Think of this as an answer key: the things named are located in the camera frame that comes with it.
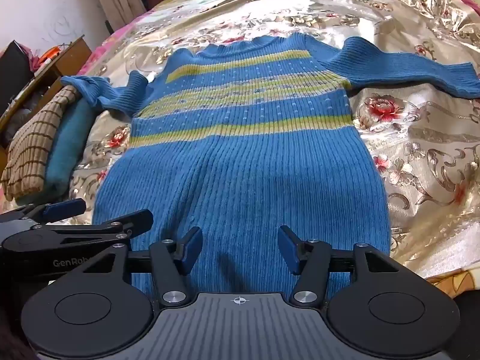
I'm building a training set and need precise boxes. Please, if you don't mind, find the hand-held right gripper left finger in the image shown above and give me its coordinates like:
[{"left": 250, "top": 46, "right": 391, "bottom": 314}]
[{"left": 71, "top": 227, "right": 204, "bottom": 307}]

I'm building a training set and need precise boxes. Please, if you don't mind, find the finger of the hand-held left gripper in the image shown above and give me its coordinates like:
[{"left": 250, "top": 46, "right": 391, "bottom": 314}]
[
  {"left": 2, "top": 210, "right": 155, "bottom": 251},
  {"left": 0, "top": 198, "right": 88, "bottom": 233}
]

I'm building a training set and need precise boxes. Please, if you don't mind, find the brown striped folded sweater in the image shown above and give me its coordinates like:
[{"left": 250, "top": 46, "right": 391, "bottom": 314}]
[{"left": 0, "top": 84, "right": 81, "bottom": 201}]

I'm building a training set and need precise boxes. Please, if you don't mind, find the orange item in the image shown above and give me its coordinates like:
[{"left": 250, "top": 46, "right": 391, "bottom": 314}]
[{"left": 35, "top": 47, "right": 62, "bottom": 66}]

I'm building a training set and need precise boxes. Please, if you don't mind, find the black monitor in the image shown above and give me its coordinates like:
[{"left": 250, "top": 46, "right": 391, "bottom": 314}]
[{"left": 0, "top": 40, "right": 34, "bottom": 117}]

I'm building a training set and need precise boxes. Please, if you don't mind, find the floral satin bedspread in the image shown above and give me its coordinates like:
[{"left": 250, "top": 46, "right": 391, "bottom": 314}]
[{"left": 0, "top": 0, "right": 480, "bottom": 282}]

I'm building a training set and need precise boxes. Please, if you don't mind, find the teal folded garment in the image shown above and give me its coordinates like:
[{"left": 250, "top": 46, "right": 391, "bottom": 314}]
[{"left": 44, "top": 99, "right": 96, "bottom": 196}]

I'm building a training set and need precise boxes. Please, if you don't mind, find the wooden desk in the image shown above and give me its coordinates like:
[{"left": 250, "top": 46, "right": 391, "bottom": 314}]
[{"left": 0, "top": 35, "right": 92, "bottom": 147}]

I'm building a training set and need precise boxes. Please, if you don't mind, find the blue striped knit sweater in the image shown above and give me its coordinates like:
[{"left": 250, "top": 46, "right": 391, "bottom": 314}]
[{"left": 60, "top": 32, "right": 480, "bottom": 295}]

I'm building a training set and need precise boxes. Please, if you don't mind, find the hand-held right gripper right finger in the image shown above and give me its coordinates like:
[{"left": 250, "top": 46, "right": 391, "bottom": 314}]
[{"left": 277, "top": 225, "right": 411, "bottom": 306}]

